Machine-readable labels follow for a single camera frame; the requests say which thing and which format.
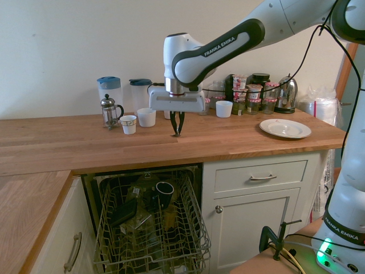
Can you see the white dinner plate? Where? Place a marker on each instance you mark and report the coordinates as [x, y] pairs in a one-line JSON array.
[[285, 128]]

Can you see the black rectangular container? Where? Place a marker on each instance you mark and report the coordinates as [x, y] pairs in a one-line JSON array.
[[124, 212]]

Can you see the printed clear plastic bag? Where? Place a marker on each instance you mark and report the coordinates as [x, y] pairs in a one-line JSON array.
[[322, 185]]

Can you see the tall white ceramic cup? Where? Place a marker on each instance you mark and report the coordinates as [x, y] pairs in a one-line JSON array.
[[167, 114]]

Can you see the dark-teal-lid plastic pitcher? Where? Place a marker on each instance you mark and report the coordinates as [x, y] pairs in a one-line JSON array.
[[139, 94]]

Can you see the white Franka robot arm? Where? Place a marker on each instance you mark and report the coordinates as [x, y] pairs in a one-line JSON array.
[[199, 62]]

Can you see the stainless steel kettle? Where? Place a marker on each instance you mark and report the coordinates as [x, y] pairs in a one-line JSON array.
[[288, 94]]

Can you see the wooden door frame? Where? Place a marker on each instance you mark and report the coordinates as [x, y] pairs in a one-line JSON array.
[[349, 71]]

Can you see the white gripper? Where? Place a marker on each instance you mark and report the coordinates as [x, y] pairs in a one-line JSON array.
[[176, 100]]

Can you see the black C-clamp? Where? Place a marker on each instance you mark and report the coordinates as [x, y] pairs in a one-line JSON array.
[[268, 237]]

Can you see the glass French press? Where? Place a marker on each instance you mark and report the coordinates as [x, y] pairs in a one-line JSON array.
[[109, 112]]

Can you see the white cabinet drawer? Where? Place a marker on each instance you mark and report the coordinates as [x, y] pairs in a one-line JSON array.
[[261, 175]]

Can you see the strawberry yogurt pot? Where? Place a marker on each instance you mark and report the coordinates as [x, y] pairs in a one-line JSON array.
[[254, 92], [240, 82], [240, 96]]

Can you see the light-blue-lid plastic pitcher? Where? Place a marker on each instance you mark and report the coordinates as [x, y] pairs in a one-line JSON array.
[[109, 88]]

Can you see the black mug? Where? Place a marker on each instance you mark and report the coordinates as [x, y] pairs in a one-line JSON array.
[[165, 192]]

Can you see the plain white ceramic cup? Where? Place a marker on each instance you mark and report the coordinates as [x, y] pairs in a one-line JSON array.
[[224, 109]]

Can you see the round metal door knob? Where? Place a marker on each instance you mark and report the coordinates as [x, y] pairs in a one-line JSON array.
[[219, 209]]

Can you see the wide white ceramic cup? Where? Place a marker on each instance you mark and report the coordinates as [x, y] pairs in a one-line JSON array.
[[145, 118]]

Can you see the plastic bag of disposable plates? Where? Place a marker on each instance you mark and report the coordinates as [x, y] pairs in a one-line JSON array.
[[322, 107]]

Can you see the green-content glass jar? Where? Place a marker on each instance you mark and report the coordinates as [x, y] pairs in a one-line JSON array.
[[239, 108]]

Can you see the small red-gingham-lid jar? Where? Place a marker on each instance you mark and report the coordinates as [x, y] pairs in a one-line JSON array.
[[206, 104]]

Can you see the large black-lid jar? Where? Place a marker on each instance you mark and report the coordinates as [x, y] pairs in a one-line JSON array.
[[260, 78]]

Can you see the tall black bottle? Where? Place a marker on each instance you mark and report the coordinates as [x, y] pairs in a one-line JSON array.
[[229, 85]]

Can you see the red-gingham-lid glass jar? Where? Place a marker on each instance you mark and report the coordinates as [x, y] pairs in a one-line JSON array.
[[272, 90], [253, 108], [270, 108]]

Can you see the small patterned white cup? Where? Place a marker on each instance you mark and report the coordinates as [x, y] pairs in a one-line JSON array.
[[128, 125]]

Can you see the white cabinet door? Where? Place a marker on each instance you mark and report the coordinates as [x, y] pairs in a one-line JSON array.
[[253, 228]]

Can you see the empty clear glass jar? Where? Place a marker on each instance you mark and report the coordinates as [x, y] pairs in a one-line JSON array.
[[219, 85]]

